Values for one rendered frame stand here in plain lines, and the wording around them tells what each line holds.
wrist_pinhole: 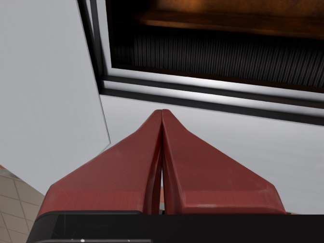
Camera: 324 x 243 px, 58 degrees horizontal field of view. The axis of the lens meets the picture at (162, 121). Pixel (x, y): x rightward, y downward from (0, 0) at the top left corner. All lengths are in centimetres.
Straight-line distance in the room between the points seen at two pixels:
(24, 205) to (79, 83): 201
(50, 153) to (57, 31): 13
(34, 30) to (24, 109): 8
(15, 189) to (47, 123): 187
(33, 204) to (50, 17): 198
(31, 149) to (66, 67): 11
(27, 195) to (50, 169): 181
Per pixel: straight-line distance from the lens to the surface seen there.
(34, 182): 35
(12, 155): 34
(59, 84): 25
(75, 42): 22
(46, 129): 29
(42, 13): 23
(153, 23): 33
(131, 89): 23
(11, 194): 221
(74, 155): 29
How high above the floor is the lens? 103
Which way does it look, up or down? 53 degrees down
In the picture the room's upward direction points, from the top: 155 degrees counter-clockwise
